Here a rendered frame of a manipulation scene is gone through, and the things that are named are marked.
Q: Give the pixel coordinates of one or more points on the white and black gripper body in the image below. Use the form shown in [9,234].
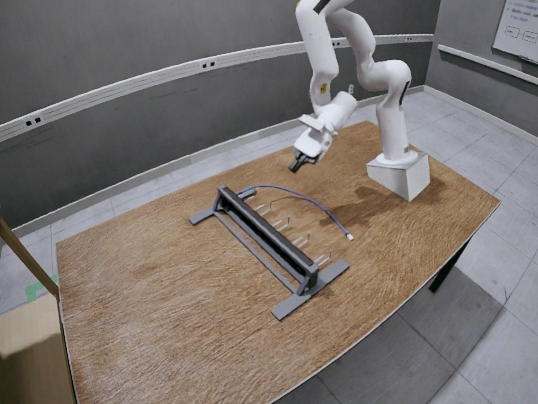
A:
[312,143]

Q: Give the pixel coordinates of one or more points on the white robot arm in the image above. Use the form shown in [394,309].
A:
[394,76]

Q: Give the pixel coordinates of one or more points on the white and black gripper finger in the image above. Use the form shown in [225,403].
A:
[302,161]
[297,157]

